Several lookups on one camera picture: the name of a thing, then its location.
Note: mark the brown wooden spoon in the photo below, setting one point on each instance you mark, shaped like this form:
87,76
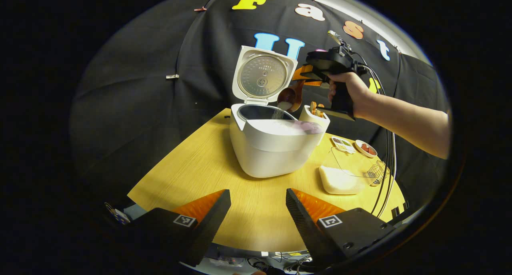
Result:
286,96

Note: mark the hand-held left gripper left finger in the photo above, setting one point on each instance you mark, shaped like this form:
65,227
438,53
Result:
210,231

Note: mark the white divided bean dish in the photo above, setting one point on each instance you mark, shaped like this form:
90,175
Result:
343,144

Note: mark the clear box of rice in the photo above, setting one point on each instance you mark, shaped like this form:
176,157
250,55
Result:
340,181

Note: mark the white rice cooker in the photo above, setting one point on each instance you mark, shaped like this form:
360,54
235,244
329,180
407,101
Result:
272,155

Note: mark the white toaster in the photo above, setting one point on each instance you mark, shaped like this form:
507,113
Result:
324,125

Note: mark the bread slice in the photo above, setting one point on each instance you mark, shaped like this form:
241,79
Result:
320,110
313,107

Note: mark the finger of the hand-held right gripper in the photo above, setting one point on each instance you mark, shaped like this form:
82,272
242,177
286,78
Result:
302,72
314,83

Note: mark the pink cloth clip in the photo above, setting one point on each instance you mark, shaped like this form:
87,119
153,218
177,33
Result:
200,8

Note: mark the black backdrop cloth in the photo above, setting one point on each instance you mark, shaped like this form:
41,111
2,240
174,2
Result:
132,107

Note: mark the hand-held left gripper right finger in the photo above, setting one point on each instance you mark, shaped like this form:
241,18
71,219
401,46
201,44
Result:
306,227

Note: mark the white round plate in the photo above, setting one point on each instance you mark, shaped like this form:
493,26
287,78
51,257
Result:
357,146

